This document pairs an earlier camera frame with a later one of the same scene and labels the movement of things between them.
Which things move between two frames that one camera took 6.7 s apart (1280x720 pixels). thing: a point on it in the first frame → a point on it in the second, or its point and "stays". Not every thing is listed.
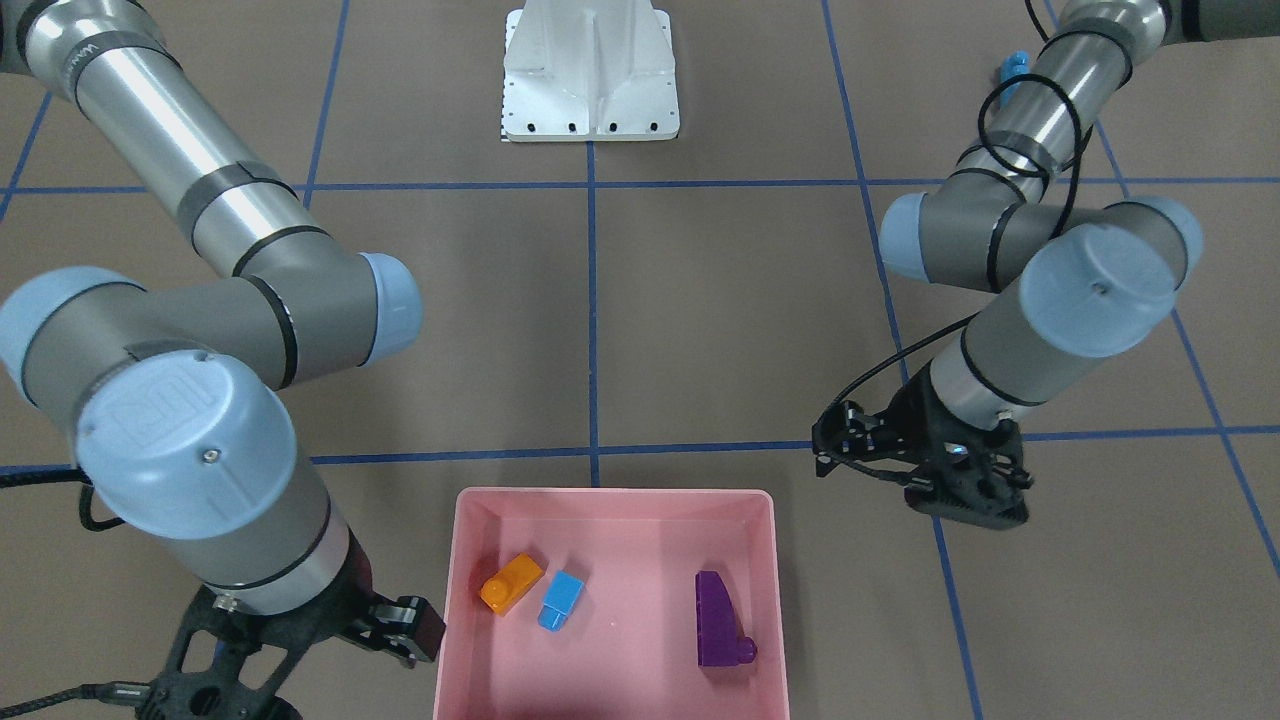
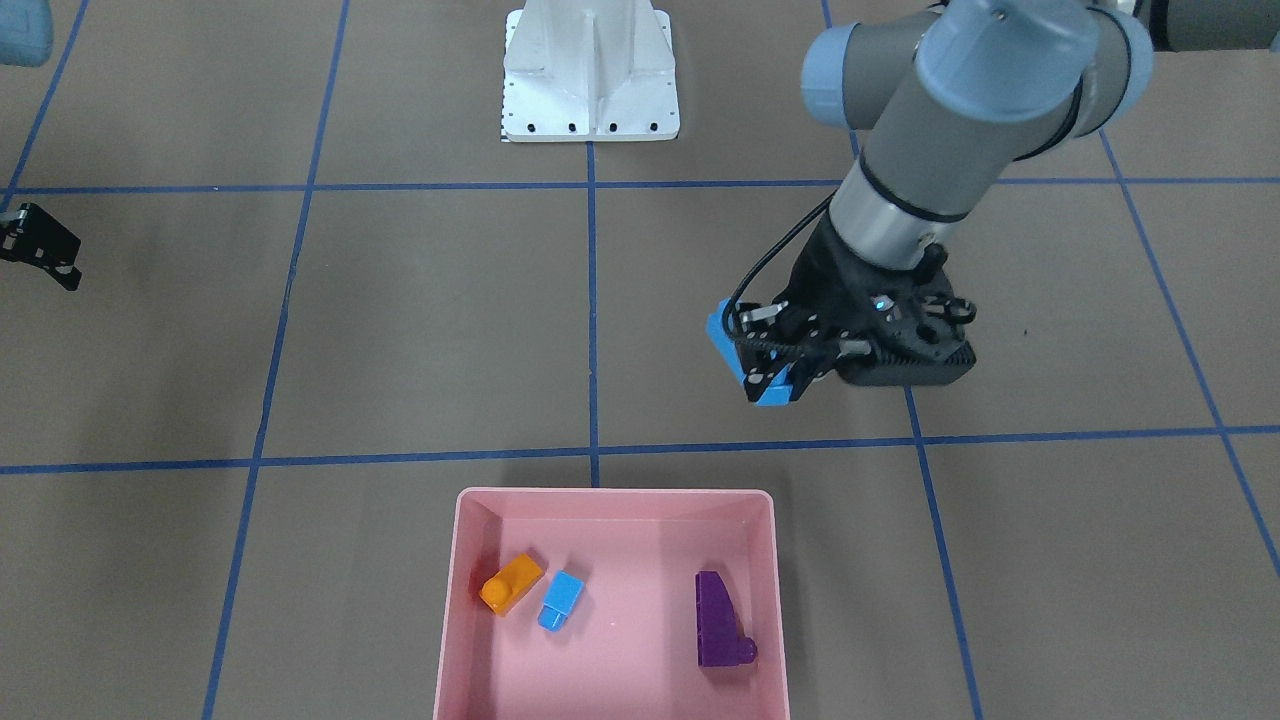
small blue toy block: x=561 y=597 stays
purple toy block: x=720 y=636 stays
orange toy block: x=511 y=583 stays
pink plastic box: x=594 y=603 stays
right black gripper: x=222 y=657 → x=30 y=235
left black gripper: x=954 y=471 → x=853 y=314
